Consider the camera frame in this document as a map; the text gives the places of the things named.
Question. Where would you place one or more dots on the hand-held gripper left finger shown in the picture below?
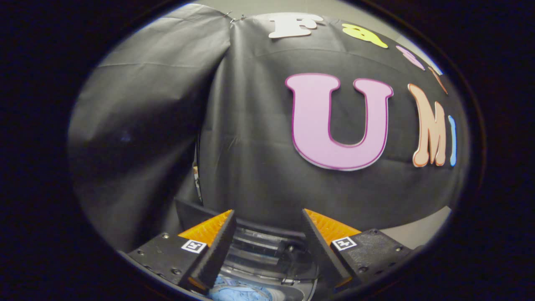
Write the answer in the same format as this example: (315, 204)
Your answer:
(217, 246)

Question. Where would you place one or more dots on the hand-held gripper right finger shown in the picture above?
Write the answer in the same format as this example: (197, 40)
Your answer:
(322, 246)

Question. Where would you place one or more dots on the light blue shirt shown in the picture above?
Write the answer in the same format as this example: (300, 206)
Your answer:
(238, 292)

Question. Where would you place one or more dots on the black backdrop cloth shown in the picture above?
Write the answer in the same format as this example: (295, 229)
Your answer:
(250, 167)

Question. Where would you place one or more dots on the grey cabinet with dark top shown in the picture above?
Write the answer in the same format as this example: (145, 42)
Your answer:
(422, 228)

